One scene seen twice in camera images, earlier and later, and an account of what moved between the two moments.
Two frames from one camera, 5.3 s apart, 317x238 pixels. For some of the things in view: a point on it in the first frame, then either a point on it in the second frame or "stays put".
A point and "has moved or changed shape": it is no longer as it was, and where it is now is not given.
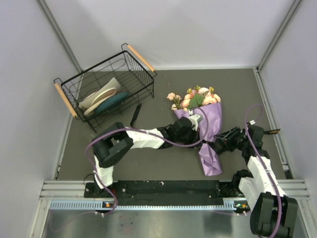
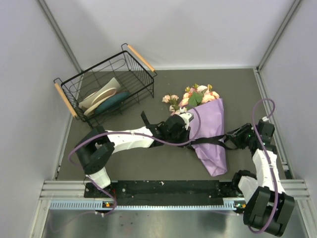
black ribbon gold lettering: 269,131 has moved or changed shape
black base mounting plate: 163,189 stays put
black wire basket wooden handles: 108,88 stays put
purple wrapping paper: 209,158 has moved or changed shape
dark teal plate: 112,102 stays put
